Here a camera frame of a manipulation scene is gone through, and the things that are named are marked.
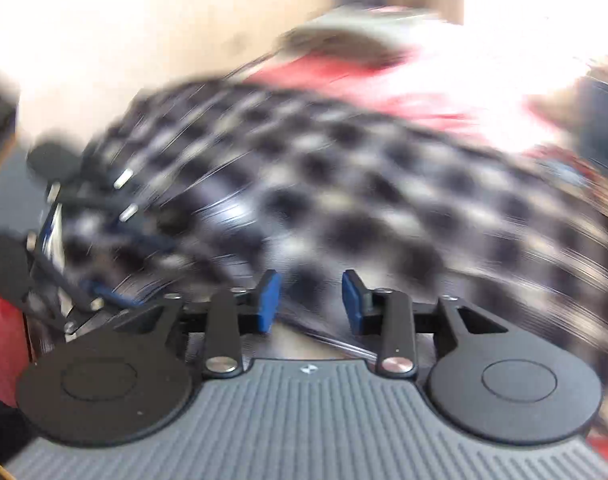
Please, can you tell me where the black white plaid shirt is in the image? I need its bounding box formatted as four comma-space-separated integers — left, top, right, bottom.
58, 77, 608, 411

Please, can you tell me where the red floral blanket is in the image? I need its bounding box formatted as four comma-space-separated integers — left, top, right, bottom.
0, 35, 608, 461

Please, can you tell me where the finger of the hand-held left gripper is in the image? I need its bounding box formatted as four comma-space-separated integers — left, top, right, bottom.
58, 170, 137, 223
26, 252, 152, 336

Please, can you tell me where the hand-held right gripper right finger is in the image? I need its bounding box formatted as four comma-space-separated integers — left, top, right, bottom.
341, 269, 510, 380

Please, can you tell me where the folded grey cloth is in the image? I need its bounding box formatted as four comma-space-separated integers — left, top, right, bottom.
279, 7, 415, 57

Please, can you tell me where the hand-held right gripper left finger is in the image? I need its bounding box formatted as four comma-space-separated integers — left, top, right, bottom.
114, 269, 283, 380

